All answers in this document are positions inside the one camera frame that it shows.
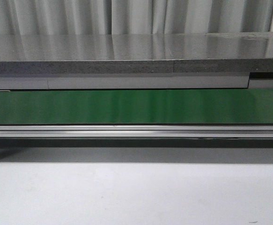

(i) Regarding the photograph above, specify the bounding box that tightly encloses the green conveyor belt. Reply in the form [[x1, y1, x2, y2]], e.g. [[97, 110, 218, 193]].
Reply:
[[0, 89, 273, 125]]

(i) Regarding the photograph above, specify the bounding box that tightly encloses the grey stone counter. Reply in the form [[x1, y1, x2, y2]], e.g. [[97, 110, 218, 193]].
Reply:
[[0, 32, 273, 90]]

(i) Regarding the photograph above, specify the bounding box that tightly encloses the white pleated curtain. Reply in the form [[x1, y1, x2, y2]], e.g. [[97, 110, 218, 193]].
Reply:
[[0, 0, 273, 35]]

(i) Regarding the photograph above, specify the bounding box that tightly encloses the aluminium conveyor frame rail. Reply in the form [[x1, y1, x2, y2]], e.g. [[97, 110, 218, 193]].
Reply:
[[0, 125, 273, 138]]

